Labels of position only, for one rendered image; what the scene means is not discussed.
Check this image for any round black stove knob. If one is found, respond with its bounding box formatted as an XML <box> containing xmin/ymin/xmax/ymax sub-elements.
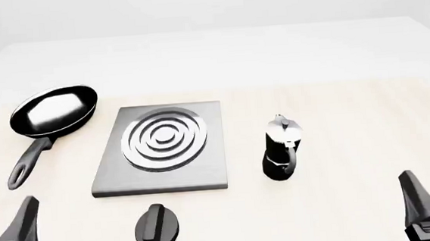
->
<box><xmin>132</xmin><ymin>202</ymin><xmax>182</xmax><ymax>241</ymax></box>

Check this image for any black frying pan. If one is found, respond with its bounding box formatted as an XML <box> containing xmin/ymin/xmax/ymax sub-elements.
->
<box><xmin>1</xmin><ymin>83</ymin><xmax>105</xmax><ymax>192</ymax></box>

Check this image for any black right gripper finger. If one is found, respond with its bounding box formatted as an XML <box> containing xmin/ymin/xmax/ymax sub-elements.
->
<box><xmin>397</xmin><ymin>167</ymin><xmax>430</xmax><ymax>230</ymax></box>

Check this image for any flat black stove plate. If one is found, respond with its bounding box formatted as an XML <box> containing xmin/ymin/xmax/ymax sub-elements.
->
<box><xmin>86</xmin><ymin>99</ymin><xmax>229</xmax><ymax>200</ymax></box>

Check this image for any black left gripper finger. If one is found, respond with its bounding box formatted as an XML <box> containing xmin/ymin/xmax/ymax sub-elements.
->
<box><xmin>0</xmin><ymin>194</ymin><xmax>43</xmax><ymax>241</ymax></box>

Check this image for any black and silver moka pot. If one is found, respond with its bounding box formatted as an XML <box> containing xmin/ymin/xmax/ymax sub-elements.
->
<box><xmin>259</xmin><ymin>112</ymin><xmax>307</xmax><ymax>183</ymax></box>

